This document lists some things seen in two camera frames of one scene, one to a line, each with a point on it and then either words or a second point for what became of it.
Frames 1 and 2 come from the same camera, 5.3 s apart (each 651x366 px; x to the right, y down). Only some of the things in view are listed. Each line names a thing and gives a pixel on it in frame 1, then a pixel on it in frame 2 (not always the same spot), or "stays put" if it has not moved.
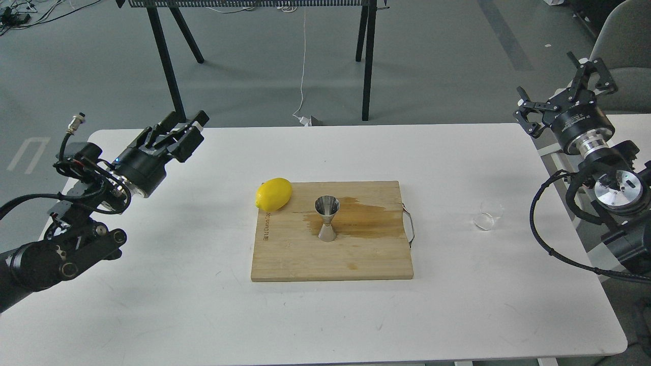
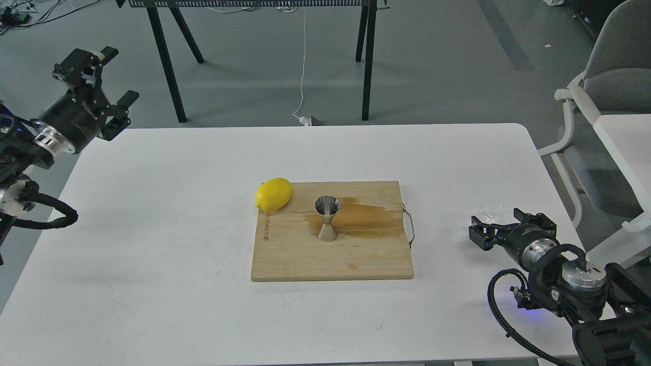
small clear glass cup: (490, 212) stays put
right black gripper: (581, 127) to (527, 243)
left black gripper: (141, 169) to (74, 123)
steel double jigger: (327, 205) stays put
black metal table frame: (159, 10) stays put
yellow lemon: (273, 194) stays put
